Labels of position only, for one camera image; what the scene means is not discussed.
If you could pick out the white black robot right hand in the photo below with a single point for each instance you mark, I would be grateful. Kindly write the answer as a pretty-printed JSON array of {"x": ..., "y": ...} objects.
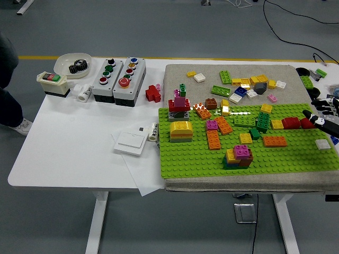
[{"x": 317, "y": 121}]

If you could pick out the orange long brick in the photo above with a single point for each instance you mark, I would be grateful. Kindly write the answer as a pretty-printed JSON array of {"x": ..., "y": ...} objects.
[
  {"x": 275, "y": 141},
  {"x": 223, "y": 125},
  {"x": 202, "y": 110},
  {"x": 213, "y": 139}
]

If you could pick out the light green small brick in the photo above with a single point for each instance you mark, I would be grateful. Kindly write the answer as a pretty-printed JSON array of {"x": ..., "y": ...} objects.
[{"x": 321, "y": 72}]

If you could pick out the small pink brick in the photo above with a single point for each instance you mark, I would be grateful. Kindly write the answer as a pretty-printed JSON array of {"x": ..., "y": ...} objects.
[
  {"x": 272, "y": 98},
  {"x": 158, "y": 86}
]

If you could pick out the dark green tall brick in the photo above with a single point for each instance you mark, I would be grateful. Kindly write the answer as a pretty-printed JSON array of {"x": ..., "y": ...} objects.
[{"x": 263, "y": 122}]

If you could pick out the yellow small brick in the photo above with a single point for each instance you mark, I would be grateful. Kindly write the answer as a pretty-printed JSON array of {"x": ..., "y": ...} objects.
[
  {"x": 272, "y": 84},
  {"x": 191, "y": 73}
]

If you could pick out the dark green small brick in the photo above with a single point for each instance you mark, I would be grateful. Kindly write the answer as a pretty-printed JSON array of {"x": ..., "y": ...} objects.
[
  {"x": 255, "y": 133},
  {"x": 182, "y": 89}
]

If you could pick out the dark grey brick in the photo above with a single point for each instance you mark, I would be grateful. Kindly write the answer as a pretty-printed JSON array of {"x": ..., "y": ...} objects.
[{"x": 260, "y": 87}]

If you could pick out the light green long brick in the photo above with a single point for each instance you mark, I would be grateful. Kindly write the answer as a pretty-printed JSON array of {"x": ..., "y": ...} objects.
[{"x": 245, "y": 121}]

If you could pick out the yellow square brick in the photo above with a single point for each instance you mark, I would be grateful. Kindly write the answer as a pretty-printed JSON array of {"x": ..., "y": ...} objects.
[{"x": 245, "y": 138}]

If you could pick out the brown brick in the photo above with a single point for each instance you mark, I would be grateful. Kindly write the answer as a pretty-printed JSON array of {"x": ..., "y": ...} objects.
[
  {"x": 249, "y": 160},
  {"x": 211, "y": 103}
]

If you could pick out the magenta square brick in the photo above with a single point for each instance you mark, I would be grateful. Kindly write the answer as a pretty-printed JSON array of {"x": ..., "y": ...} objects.
[
  {"x": 212, "y": 125},
  {"x": 241, "y": 151}
]

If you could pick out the blue brick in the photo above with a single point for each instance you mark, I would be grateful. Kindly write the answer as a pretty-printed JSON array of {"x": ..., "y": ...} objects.
[{"x": 240, "y": 91}]

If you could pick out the yellow long brick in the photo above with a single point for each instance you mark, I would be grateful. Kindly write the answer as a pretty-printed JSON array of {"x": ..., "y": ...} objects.
[{"x": 241, "y": 81}]

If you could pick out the yellow rounded brick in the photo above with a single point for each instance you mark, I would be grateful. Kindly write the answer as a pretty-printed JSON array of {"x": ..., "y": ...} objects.
[{"x": 181, "y": 127}]

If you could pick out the pink square brick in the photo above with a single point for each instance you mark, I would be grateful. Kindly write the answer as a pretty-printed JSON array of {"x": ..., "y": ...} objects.
[{"x": 180, "y": 101}]

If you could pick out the grey base brick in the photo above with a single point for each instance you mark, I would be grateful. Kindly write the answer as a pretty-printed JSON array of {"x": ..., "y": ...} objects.
[{"x": 173, "y": 116}]

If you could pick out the red wide brick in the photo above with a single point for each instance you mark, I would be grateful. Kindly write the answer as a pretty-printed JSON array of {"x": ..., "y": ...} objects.
[{"x": 172, "y": 105}]

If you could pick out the red brick cluster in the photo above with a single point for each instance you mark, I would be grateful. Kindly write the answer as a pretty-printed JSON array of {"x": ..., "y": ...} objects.
[{"x": 151, "y": 94}]

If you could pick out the blue small item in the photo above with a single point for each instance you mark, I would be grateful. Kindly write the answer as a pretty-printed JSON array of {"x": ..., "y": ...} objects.
[{"x": 335, "y": 140}]

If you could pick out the bag of blue parts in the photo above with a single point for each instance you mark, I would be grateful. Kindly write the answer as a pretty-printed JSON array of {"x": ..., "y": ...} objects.
[{"x": 335, "y": 91}]

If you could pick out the silver metal part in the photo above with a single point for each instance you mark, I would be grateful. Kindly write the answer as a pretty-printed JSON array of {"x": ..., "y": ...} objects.
[{"x": 313, "y": 75}]

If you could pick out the black box under table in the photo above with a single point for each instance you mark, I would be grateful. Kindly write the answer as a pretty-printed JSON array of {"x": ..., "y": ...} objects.
[{"x": 333, "y": 198}]

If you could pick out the light green long plate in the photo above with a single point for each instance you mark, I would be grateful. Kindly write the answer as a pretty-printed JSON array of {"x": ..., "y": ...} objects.
[{"x": 220, "y": 90}]

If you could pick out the white table leg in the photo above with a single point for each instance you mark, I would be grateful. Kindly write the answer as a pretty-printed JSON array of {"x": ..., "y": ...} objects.
[
  {"x": 96, "y": 225},
  {"x": 287, "y": 225}
]

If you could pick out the metal floor socket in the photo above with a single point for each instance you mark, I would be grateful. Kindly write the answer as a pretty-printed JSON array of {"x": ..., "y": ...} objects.
[{"x": 245, "y": 213}]

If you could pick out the green studded baseplate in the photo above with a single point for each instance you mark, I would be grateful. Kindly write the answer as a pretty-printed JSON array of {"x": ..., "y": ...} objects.
[{"x": 190, "y": 158}]

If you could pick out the orange grey layered bricks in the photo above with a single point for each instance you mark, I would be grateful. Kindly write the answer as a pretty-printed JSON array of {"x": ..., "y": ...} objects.
[{"x": 181, "y": 138}]

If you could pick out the grey-brown mat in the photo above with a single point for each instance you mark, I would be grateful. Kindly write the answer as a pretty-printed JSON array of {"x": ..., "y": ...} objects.
[{"x": 180, "y": 76}]

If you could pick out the white labelled tube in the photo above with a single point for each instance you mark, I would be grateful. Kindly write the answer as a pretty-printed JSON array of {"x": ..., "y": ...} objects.
[{"x": 153, "y": 132}]

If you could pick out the small black chip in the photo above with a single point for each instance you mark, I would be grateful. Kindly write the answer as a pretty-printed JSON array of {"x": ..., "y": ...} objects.
[{"x": 141, "y": 129}]

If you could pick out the white paper sheet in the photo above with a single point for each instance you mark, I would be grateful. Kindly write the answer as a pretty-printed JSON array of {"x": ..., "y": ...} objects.
[{"x": 144, "y": 174}]

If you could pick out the grey emergency-stop control box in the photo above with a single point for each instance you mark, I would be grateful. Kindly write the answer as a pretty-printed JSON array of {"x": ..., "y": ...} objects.
[{"x": 135, "y": 87}]

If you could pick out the grey four-button control box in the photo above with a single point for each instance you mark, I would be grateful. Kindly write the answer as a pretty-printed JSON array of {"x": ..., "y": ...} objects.
[{"x": 96, "y": 91}]

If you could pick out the white pipe fitting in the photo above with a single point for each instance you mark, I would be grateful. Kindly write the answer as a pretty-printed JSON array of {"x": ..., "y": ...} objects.
[{"x": 84, "y": 92}]

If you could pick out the black gear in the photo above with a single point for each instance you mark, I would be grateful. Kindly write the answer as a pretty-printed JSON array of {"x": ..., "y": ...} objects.
[
  {"x": 74, "y": 68},
  {"x": 82, "y": 64}
]

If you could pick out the white bowl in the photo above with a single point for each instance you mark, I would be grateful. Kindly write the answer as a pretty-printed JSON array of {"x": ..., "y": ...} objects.
[{"x": 62, "y": 62}]

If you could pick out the person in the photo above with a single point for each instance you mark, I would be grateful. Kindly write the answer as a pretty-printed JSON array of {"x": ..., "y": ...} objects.
[{"x": 6, "y": 100}]

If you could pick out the white table foot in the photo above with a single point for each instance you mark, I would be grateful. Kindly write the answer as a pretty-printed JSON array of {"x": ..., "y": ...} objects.
[{"x": 25, "y": 5}]

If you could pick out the white wall switch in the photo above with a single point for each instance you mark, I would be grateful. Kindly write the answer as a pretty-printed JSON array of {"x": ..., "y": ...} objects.
[{"x": 131, "y": 144}]

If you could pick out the beige red-green switch box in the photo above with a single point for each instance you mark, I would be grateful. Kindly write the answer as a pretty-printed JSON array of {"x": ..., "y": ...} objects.
[{"x": 53, "y": 84}]

